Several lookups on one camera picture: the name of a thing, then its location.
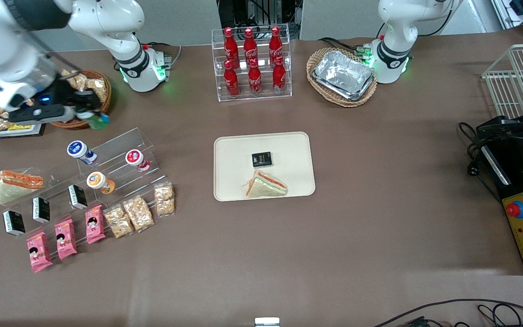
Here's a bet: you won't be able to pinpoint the small black gum box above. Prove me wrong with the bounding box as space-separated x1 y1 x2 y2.
2 210 26 236
68 184 89 210
251 151 275 168
32 196 51 223

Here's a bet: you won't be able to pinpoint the clear nut bar packet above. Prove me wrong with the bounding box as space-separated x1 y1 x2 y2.
122 195 155 233
153 182 176 217
104 205 134 239

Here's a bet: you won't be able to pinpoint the beige plastic tray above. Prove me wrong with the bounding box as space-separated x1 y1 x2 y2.
213 132 316 202

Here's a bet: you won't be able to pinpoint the stacked aluminium foil containers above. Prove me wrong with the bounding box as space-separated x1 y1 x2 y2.
312 50 376 102

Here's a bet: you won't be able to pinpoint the dark brown wicker basket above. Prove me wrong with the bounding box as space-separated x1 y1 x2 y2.
49 69 113 130

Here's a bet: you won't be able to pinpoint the red cola bottle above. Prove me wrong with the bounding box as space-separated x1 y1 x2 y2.
243 28 259 66
269 25 282 64
223 60 241 97
272 56 287 94
247 59 263 95
223 27 240 69

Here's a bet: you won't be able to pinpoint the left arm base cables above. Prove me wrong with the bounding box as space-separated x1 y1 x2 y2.
318 35 372 57

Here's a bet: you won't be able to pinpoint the orange gum bottle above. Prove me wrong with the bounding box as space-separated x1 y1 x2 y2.
86 171 116 195

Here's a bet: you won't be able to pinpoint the pink snack packet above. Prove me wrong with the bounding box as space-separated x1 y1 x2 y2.
54 218 78 260
85 205 106 245
26 232 54 273

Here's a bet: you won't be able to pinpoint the light tan wicker basket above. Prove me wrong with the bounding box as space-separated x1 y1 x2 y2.
306 47 378 108

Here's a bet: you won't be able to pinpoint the blue white gum bottle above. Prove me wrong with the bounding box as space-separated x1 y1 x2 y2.
67 140 98 165

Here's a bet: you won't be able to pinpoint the red white gum bottle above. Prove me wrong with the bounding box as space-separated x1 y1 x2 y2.
125 149 151 173

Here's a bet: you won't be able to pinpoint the aluminium frame rack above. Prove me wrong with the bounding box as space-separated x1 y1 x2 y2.
490 0 523 33

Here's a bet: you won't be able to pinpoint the black loose cables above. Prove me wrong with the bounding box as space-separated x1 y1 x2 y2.
372 298 523 327

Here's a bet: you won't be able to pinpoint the clear acrylic stepped display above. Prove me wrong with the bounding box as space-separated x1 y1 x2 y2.
0 128 168 216

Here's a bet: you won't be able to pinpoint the black power cable with plug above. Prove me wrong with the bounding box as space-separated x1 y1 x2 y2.
458 121 503 206

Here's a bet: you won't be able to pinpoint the black equipment with cables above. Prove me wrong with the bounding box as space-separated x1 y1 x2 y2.
217 0 301 40

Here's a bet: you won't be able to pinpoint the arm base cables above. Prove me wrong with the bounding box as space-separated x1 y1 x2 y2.
141 41 183 69
318 35 372 57

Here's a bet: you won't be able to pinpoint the black sealing machine yellow panel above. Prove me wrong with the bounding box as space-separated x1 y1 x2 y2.
476 115 523 276

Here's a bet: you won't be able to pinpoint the clear acrylic bottle rack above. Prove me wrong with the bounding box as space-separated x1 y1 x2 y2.
211 23 293 103

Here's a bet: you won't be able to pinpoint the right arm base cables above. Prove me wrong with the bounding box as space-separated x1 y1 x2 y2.
141 41 183 69

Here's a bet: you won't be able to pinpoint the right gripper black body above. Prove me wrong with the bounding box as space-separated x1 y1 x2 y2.
31 82 81 113

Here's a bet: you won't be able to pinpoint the wrapped triangle sandwich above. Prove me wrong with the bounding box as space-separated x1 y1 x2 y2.
0 170 44 205
244 169 288 198

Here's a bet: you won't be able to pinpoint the white wire basket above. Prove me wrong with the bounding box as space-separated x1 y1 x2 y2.
481 43 523 120

